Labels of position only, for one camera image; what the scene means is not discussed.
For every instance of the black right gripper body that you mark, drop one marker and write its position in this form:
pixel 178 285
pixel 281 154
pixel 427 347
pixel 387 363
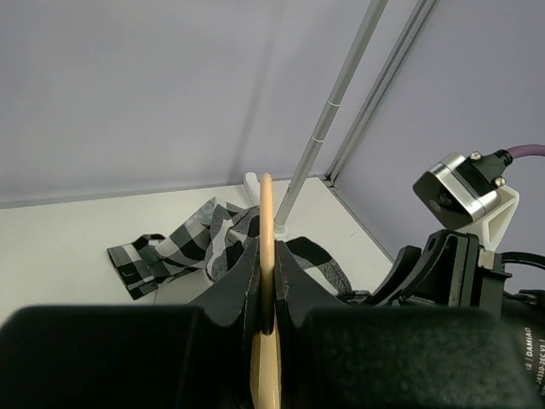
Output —
pixel 452 270

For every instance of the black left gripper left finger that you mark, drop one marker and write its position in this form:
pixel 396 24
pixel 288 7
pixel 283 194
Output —
pixel 195 355

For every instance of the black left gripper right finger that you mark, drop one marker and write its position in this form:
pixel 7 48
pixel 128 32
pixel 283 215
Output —
pixel 339 356

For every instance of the beige wooden hanger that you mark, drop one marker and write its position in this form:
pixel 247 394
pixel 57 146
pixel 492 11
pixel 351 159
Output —
pixel 265 374

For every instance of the black white checkered shirt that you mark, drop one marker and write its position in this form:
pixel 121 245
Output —
pixel 212 240

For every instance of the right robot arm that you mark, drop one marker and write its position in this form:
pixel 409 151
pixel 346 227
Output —
pixel 523 312

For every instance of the white silver clothes rack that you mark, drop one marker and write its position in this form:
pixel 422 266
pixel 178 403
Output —
pixel 323 128

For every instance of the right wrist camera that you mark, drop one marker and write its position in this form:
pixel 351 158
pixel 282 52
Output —
pixel 470 195

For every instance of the right aluminium frame post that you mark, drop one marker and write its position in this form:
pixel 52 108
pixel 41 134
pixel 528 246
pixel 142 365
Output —
pixel 380 87

